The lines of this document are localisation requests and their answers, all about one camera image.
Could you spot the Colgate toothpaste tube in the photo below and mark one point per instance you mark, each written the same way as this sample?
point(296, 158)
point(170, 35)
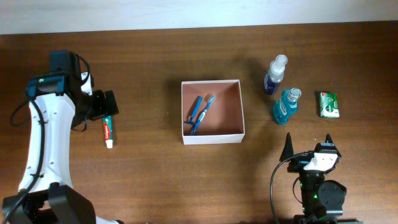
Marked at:
point(108, 131)

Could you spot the green Dettol soap bar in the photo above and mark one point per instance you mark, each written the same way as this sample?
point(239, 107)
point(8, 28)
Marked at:
point(328, 105)

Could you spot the blue toothbrush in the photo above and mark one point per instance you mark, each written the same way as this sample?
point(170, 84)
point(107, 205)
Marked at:
point(210, 101)

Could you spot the white box, pink interior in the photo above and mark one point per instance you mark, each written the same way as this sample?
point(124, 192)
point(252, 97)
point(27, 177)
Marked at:
point(224, 120)

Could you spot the blue disposable razor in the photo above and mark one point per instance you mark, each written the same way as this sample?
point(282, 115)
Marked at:
point(192, 112)

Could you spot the clear pump bottle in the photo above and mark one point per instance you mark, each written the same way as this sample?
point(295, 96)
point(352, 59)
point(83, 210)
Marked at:
point(275, 74)

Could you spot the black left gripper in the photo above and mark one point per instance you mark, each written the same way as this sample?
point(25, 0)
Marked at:
point(103, 108)

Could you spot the blue Listerine mouthwash bottle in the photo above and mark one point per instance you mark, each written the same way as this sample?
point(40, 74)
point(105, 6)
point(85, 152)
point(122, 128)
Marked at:
point(287, 105)

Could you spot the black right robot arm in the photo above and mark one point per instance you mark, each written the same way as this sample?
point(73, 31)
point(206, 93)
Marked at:
point(322, 200)

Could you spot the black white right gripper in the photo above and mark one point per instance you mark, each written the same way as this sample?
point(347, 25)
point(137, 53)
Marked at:
point(298, 163)

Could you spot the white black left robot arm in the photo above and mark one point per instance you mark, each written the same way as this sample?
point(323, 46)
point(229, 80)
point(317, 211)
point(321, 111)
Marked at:
point(58, 101)

